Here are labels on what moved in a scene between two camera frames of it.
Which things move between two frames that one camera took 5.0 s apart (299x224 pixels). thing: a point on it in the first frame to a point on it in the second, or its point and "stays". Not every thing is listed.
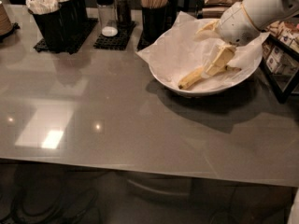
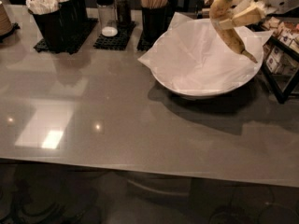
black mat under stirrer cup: x=144 y=43 stays
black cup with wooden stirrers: x=159 y=6 stays
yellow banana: x=198 y=74 to x=220 y=7
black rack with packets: x=280 y=58 stays
